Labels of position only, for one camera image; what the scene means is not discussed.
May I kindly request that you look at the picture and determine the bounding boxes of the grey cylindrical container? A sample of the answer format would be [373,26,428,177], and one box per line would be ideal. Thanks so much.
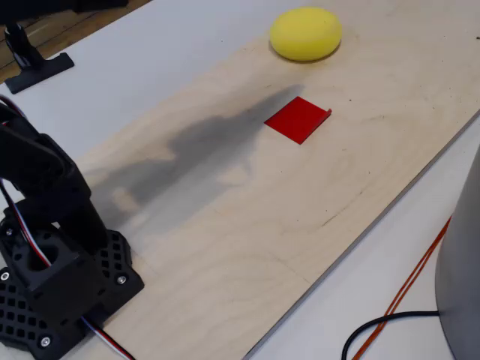
[434,144,480,360]

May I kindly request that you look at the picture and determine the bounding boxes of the black clamp stand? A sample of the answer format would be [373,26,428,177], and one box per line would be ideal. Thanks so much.
[3,22,75,95]

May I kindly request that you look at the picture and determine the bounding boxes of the light plywood board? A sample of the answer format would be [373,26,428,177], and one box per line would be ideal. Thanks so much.
[63,0,480,360]

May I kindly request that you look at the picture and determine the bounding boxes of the shoulder servo cable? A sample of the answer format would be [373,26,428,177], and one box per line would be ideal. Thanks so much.
[0,95,52,267]

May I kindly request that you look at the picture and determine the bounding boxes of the yellow round sponge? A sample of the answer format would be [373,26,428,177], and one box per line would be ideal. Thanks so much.
[269,6,343,62]

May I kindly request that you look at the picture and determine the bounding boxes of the black lattice robot base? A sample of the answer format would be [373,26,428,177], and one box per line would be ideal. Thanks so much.
[0,228,146,360]

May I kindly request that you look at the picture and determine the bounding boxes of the red square plate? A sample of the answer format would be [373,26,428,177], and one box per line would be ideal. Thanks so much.
[263,96,333,146]

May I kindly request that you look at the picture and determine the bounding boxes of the base servo lead cable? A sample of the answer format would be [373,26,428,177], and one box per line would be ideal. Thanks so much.
[80,316,136,360]

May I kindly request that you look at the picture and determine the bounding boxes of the orange wire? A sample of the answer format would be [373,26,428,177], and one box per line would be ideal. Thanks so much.
[350,215,453,360]
[355,224,451,360]

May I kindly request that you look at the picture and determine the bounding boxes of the thin black cable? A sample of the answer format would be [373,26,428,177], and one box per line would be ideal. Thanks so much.
[340,310,442,360]

